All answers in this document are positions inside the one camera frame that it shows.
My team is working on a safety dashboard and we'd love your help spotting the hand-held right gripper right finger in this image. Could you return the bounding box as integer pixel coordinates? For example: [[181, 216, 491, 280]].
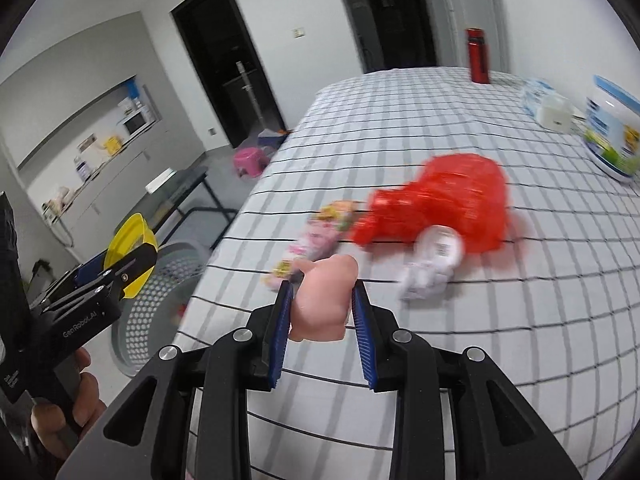
[[351, 281, 583, 480]]

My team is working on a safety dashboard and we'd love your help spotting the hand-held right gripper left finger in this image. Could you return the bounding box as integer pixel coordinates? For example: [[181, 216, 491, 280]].
[[104, 280, 297, 480]]

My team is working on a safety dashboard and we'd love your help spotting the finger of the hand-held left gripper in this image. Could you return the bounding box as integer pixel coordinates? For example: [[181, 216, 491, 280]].
[[80, 242, 159, 306], [40, 247, 121, 311]]

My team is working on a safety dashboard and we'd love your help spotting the yellow toy ring with handle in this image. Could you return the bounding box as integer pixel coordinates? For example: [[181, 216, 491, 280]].
[[103, 213, 159, 300]]

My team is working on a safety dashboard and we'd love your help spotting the pink rubber pig toy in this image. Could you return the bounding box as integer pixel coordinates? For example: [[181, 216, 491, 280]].
[[292, 254, 360, 343]]

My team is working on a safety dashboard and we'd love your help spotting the grey perforated laundry basket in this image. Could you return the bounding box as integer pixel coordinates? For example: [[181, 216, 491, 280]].
[[111, 241, 217, 378]]

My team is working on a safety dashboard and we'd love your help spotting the person's left hand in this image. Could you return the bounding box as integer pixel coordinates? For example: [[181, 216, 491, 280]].
[[30, 350, 108, 461]]

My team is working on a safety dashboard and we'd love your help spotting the black glass-top side table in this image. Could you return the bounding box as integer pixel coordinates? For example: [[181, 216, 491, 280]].
[[145, 166, 238, 251]]

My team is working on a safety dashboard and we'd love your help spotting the pink snack packet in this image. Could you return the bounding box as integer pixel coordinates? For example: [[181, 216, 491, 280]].
[[270, 201, 361, 293]]

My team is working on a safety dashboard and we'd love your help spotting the crumpled white paper packet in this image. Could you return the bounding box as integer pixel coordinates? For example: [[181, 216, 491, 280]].
[[399, 225, 465, 302]]

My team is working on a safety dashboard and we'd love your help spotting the white microwave oven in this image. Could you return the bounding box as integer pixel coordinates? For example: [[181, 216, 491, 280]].
[[121, 110, 151, 136]]

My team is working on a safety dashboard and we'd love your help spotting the pink plastic stool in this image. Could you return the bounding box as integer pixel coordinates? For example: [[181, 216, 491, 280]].
[[234, 147, 266, 178]]

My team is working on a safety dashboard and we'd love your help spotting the red plastic bag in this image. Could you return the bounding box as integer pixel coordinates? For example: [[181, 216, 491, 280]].
[[350, 154, 511, 253]]

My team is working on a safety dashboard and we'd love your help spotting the blue dustpan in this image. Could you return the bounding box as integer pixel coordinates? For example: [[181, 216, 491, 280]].
[[257, 129, 287, 151]]

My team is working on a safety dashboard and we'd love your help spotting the grey cabinet unit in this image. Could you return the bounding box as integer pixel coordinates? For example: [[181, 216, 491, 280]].
[[0, 10, 212, 261]]

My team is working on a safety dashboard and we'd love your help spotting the white black checkered tablecloth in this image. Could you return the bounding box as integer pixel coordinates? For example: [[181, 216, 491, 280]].
[[172, 66, 640, 480]]

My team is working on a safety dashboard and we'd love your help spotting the small white plastic container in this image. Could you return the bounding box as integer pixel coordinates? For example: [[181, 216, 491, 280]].
[[535, 94, 576, 133]]

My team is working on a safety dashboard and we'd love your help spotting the blue white tissue pack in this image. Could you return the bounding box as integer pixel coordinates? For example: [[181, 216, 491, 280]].
[[522, 77, 557, 116]]

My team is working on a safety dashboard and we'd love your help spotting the red thermos bottle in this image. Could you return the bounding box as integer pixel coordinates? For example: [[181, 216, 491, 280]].
[[466, 28, 490, 84]]

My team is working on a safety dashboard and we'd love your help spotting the white milk powder can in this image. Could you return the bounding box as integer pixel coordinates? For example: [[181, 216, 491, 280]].
[[582, 75, 640, 183]]

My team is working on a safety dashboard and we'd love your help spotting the dark wooden door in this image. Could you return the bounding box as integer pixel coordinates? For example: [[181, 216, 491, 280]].
[[356, 0, 437, 73]]

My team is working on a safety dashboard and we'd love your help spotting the broom with metal handle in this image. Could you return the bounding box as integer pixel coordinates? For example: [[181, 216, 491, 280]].
[[236, 61, 275, 133]]

